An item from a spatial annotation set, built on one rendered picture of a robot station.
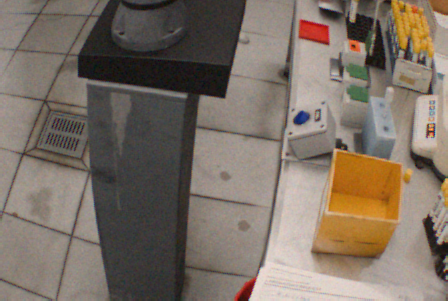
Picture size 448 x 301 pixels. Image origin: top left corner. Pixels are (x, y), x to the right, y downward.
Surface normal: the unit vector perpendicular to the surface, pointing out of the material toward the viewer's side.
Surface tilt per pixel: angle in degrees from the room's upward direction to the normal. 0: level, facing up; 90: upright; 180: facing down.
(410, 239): 0
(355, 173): 90
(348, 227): 90
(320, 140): 90
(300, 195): 0
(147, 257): 90
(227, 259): 0
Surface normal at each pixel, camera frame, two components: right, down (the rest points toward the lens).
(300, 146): -0.14, 0.68
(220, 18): 0.04, -0.73
